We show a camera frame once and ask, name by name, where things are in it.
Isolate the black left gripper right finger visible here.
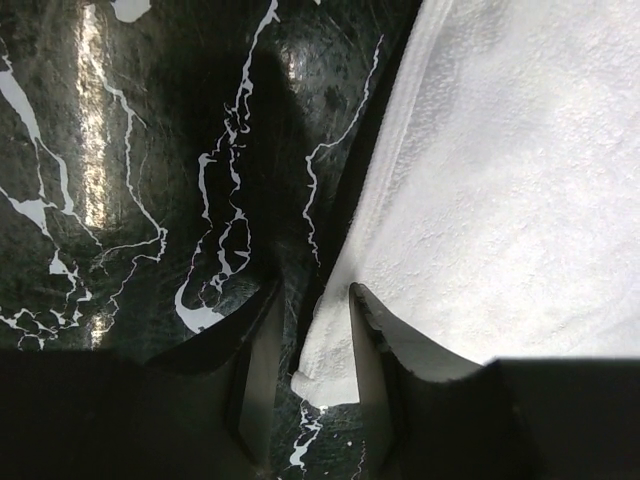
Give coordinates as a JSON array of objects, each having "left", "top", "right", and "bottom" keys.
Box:
[{"left": 349, "top": 283, "right": 639, "bottom": 479}]

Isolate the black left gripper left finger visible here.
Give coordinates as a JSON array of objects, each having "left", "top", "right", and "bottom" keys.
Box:
[{"left": 1, "top": 277, "right": 284, "bottom": 479}]

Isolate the white towel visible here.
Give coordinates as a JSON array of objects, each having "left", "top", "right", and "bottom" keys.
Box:
[{"left": 291, "top": 1, "right": 639, "bottom": 407}]

